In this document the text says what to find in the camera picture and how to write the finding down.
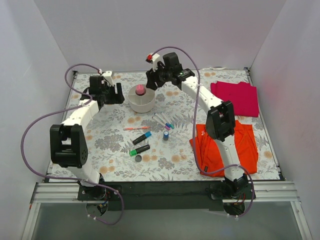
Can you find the pink capped glue bottle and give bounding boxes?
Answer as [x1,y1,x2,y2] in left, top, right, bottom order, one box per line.
[135,84,146,96]

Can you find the white round desk organizer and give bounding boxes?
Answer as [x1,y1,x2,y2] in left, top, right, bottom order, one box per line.
[127,84,156,114]

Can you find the black highlighter blue cap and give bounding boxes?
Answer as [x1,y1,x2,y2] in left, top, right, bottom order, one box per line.
[132,131,152,145]

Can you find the white marker purple cap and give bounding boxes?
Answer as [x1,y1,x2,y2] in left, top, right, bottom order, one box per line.
[152,116,170,131]

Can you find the white marker teal cap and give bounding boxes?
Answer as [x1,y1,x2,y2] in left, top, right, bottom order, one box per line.
[161,112,175,129]

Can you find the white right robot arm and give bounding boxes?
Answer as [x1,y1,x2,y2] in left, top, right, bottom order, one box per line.
[146,52,249,199]

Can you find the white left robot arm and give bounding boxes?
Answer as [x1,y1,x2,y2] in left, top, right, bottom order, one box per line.
[49,71,125,200]

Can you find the orange pink pen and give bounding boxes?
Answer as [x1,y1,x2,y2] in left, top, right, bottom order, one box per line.
[123,126,150,131]

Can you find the black highlighter green cap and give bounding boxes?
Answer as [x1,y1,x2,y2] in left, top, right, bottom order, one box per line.
[129,144,151,157]

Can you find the blue capped small jar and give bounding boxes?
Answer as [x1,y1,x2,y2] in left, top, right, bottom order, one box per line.
[162,130,169,141]

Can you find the grey round cap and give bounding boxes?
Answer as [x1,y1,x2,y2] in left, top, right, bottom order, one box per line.
[135,154,142,163]

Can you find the magenta folded cloth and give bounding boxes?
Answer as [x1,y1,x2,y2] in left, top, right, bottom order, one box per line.
[210,81,259,118]

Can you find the orange folded shorts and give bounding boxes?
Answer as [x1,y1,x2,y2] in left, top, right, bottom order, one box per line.
[189,120,259,178]

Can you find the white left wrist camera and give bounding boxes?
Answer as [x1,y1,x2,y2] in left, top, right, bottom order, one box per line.
[98,69,114,86]

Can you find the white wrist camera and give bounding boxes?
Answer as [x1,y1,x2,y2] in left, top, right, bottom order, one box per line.
[145,52,161,72]
[98,69,114,86]

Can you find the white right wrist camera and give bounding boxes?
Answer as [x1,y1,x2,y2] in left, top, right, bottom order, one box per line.
[145,52,161,72]

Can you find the aluminium frame rail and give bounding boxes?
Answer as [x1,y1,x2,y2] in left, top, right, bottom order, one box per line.
[22,181,312,240]

